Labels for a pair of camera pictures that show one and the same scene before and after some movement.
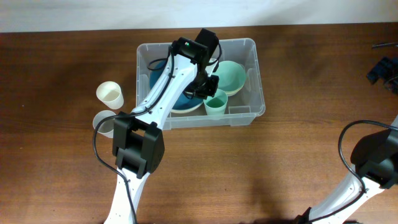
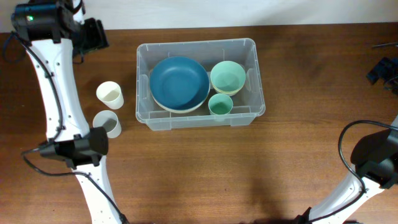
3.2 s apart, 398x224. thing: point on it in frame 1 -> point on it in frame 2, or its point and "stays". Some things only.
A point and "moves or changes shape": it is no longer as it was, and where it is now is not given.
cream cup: [110, 93] stays
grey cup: [106, 128] stays
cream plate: [186, 109] stays
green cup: [216, 105] moves or changes shape
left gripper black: [210, 91] -> [101, 39]
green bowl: [231, 75] stays
